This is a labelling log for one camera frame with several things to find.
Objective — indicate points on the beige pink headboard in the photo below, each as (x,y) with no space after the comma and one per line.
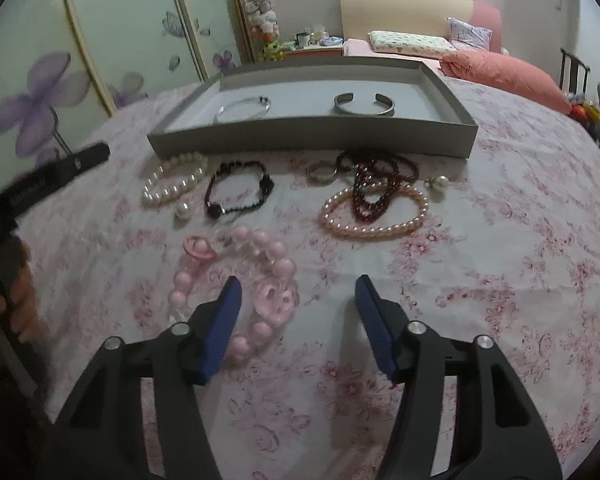
(423,17)

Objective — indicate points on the sliding wardrobe floral doors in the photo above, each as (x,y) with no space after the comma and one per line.
(68,65)

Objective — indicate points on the thin silver bangle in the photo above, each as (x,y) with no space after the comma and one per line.
(243,110)

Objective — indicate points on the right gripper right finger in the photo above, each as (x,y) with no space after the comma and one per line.
(498,433)

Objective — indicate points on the folded salmon duvet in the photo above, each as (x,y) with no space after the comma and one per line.
(503,72)

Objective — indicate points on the floral pink tablecloth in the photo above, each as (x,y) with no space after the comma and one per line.
(512,250)

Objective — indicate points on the white mug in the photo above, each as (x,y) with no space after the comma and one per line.
(303,40)

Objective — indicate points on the person left hand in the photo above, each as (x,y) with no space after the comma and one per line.
(24,320)

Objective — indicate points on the lilac pillow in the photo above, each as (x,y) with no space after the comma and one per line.
(464,36)

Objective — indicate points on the silver cuff bangle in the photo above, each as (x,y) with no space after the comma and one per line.
(378,105)

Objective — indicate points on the grey cardboard tray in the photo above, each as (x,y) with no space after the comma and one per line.
(429,118)

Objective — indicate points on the pink nightstand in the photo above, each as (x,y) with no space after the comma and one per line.
(314,52)

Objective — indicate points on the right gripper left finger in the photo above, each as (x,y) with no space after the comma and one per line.
(98,433)

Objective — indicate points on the pearl earring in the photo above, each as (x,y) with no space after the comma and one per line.
(183,211)
(438,183)

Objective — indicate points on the floral white pillow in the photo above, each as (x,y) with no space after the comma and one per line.
(405,43)

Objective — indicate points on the pearl earring right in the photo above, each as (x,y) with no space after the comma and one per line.
(438,183)

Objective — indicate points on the pink bed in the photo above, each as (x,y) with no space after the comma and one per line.
(454,64)

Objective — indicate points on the plush toy column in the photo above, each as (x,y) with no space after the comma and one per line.
(263,30)

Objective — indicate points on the dark wooden chair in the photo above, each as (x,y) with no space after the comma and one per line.
(573,73)

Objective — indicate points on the grey ring bangle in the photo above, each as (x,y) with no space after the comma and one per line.
(322,172)

